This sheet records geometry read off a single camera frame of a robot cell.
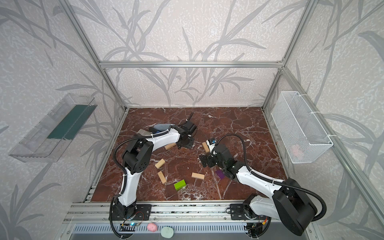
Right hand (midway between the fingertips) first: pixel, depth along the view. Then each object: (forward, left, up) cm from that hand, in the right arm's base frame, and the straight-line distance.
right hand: (206, 149), depth 86 cm
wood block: (+7, 0, -9) cm, 11 cm away
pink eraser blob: (-37, +26, -6) cm, 45 cm away
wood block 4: (-12, +5, -9) cm, 16 cm away
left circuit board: (-36, +39, -11) cm, 55 cm away
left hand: (+11, +10, -8) cm, 17 cm away
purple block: (-12, -8, -9) cm, 17 cm away
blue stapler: (+17, +34, -6) cm, 38 cm away
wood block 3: (-13, +26, -9) cm, 30 cm away
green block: (-18, +15, -8) cm, 24 cm away
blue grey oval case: (+21, +31, -7) cm, 38 cm away
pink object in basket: (-8, -44, +11) cm, 46 cm away
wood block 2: (-6, +28, -8) cm, 30 cm away
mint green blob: (-39, +19, -6) cm, 43 cm away
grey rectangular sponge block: (+16, +43, -7) cm, 47 cm away
